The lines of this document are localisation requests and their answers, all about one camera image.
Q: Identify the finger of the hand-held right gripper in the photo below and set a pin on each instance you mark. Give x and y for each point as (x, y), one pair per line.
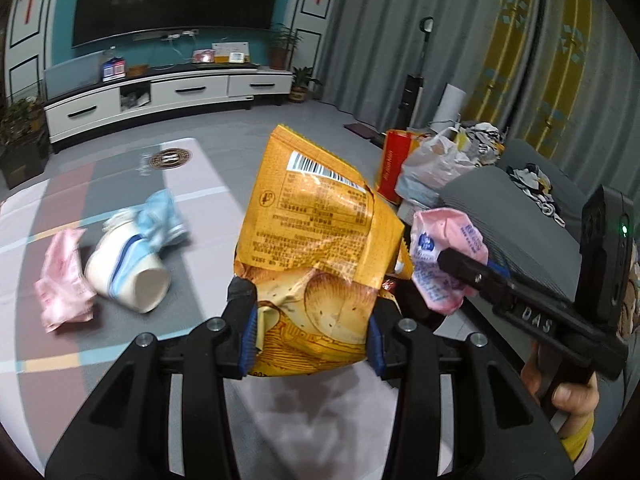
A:
(472, 275)

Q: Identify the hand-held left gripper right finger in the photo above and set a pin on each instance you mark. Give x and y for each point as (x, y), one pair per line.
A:
(377, 347)

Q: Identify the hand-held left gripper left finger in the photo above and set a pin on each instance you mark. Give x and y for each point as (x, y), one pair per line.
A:
(247, 340)

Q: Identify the pink plastic wrapper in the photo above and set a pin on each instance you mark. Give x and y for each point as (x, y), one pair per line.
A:
(62, 280)
(450, 230)

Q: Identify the orange snack bag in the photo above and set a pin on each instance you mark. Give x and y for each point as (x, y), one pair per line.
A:
(310, 220)

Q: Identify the person's right forearm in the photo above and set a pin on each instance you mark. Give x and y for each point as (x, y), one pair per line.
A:
(577, 442)

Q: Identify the person's right hand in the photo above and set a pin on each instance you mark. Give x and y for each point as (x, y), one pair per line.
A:
(575, 400)

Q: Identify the pink grey checked tablecloth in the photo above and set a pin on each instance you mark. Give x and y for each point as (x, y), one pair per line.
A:
(200, 270)

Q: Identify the black white patterned cloth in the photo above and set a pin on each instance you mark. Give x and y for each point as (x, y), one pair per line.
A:
(482, 140)
(532, 187)

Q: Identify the white plastic shopping bag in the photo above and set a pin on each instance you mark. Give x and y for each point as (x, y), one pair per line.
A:
(435, 165)

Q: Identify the red paper bag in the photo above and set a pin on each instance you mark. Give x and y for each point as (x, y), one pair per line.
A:
(392, 170)

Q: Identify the white blue striped paper cup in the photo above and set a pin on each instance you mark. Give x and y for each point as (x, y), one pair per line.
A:
(125, 270)

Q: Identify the light blue packet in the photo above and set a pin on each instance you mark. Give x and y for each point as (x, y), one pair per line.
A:
(160, 220)

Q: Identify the white rolled sheet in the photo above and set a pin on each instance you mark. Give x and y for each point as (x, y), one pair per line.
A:
(448, 102)

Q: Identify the dark floor mat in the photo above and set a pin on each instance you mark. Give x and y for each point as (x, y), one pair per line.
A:
(364, 131)

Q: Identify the upright vacuum cleaner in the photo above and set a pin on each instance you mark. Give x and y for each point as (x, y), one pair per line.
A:
(412, 95)

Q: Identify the yellow patterned curtain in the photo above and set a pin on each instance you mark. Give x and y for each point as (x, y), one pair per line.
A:
(540, 60)

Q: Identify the small potted plant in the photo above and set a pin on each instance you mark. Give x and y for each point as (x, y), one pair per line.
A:
(302, 87)

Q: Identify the white television cabinet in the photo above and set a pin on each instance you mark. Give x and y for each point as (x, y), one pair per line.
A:
(190, 91)

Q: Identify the grey curtain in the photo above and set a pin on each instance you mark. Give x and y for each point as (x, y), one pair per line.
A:
(380, 20)

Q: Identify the pink flat box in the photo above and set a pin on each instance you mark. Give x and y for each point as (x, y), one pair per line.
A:
(202, 56)

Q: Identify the white desk calendar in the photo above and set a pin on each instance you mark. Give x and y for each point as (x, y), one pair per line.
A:
(230, 52)

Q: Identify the small brown box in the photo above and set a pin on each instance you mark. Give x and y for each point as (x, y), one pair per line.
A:
(137, 70)

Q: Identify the tall potted plant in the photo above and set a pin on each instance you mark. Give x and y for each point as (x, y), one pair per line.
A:
(282, 47)

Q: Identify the large dark potted plant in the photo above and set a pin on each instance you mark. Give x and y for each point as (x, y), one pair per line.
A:
(22, 145)

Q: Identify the blue red small box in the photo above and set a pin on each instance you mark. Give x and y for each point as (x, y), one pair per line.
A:
(113, 69)

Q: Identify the white power strip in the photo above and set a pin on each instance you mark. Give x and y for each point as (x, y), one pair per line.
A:
(180, 34)

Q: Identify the grey flat panel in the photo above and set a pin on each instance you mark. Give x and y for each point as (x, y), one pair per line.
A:
(70, 77)

